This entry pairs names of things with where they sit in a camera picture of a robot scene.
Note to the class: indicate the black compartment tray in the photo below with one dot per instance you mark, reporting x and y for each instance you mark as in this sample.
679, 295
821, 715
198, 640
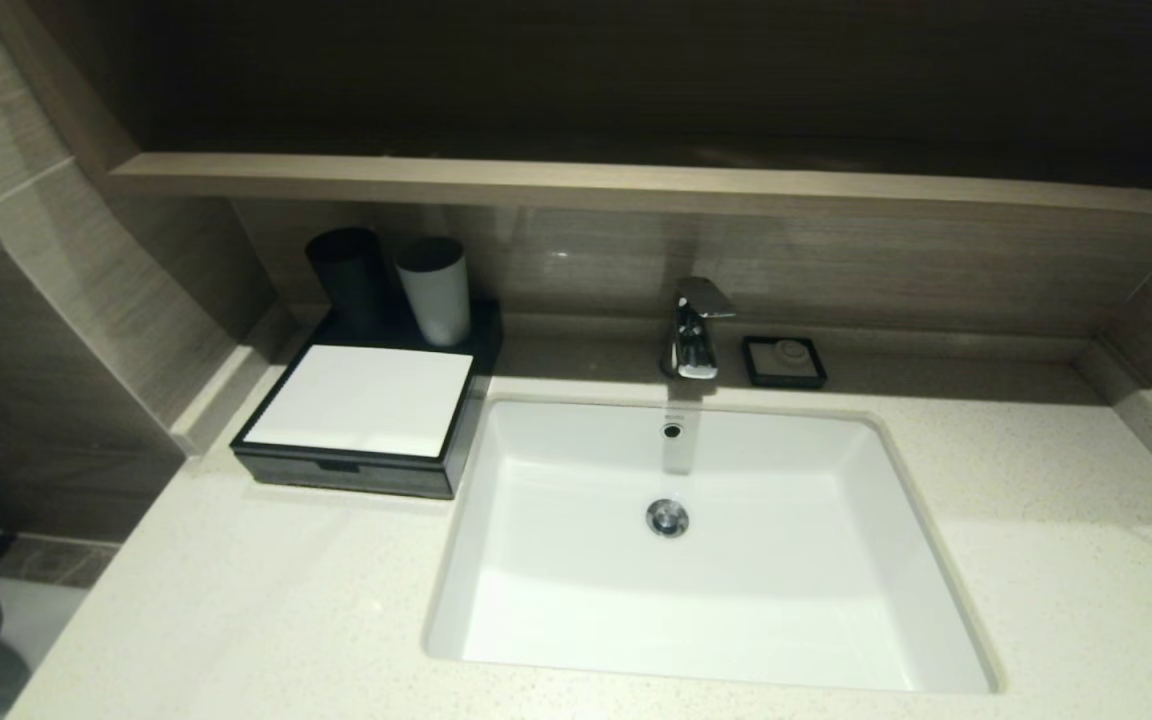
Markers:
336, 478

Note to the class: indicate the black amenity drawer box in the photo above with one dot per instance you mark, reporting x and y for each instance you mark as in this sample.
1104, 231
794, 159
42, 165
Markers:
481, 350

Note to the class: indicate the white plate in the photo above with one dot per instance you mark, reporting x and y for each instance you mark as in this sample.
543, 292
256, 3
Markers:
361, 400

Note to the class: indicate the chrome faucet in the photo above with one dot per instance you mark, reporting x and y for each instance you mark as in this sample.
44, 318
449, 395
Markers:
693, 340

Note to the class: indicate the white cup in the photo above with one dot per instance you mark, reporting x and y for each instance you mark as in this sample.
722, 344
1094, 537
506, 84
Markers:
434, 300

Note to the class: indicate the black square soap dish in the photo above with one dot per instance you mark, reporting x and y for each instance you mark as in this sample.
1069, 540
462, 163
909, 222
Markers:
756, 375

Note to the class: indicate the chrome sink drain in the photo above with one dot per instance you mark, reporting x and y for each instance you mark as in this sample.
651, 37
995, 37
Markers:
667, 518

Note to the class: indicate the round wrapped soap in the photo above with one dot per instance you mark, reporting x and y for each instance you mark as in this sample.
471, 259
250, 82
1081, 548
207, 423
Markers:
789, 352

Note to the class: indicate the black cup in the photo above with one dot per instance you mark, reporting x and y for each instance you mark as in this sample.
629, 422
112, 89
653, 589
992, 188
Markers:
346, 280

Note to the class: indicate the white ceramic sink basin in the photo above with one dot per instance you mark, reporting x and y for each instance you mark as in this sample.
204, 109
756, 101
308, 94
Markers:
786, 580

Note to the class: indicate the long wooden wall shelf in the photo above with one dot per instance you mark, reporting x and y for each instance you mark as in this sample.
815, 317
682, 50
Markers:
636, 186

